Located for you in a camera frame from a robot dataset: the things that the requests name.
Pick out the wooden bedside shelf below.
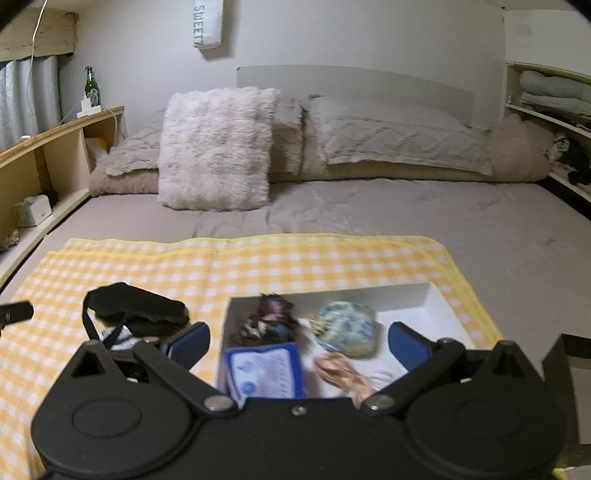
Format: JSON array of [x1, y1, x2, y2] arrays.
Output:
[[0, 106, 127, 289]]

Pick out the white storage box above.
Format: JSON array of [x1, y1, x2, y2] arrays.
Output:
[[215, 282, 479, 400]]

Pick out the white tissue box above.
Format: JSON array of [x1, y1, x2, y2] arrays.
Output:
[[13, 194, 53, 228]]

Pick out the folded grey linens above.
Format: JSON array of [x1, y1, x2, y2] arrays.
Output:
[[519, 69, 591, 112]]

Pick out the large beige quilted pillow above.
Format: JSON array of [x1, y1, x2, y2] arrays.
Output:
[[307, 95, 496, 177]]

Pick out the white charger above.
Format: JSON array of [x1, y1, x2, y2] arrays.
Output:
[[76, 95, 102, 119]]

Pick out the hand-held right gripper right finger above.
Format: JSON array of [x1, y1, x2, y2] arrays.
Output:
[[360, 322, 540, 411]]

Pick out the white shelf unit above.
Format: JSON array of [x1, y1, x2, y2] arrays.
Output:
[[503, 61, 591, 205]]

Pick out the white cable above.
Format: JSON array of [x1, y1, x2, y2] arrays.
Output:
[[27, 0, 51, 139]]

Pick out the peach fabric scrunchie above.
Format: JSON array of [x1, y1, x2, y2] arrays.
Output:
[[313, 353, 376, 408]]

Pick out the dark patterned scrunchie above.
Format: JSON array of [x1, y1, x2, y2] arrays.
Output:
[[230, 292, 302, 348]]

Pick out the white wall banner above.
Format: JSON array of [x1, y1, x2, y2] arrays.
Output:
[[191, 0, 225, 49]]

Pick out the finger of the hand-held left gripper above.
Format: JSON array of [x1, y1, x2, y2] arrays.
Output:
[[0, 301, 34, 330]]

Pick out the fluffy white pillow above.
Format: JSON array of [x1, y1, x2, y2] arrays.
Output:
[[157, 86, 282, 212]]

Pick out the dark folded clothes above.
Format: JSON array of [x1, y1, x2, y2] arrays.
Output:
[[549, 133, 591, 186]]

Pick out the wooden curtain box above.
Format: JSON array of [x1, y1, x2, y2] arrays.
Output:
[[0, 6, 79, 64]]

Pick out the green glass bottle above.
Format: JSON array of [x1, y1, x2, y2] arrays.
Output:
[[83, 65, 102, 108]]

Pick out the blue floral fabric pouch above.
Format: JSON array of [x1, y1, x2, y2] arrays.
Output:
[[307, 300, 378, 359]]

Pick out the black sleep mask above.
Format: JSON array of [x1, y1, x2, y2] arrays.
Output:
[[82, 282, 190, 352]]

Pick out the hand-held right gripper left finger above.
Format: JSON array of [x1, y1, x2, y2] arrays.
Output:
[[68, 322, 236, 412]]

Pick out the yellow checkered cloth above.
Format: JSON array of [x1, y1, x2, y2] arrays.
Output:
[[0, 234, 504, 480]]

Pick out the grey curtain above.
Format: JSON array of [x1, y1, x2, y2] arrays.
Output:
[[0, 54, 64, 152]]

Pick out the blue tissue packet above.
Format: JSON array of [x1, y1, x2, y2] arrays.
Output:
[[223, 343, 308, 410]]

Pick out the grey bed sheet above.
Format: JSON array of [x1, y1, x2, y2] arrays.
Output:
[[0, 177, 591, 370]]

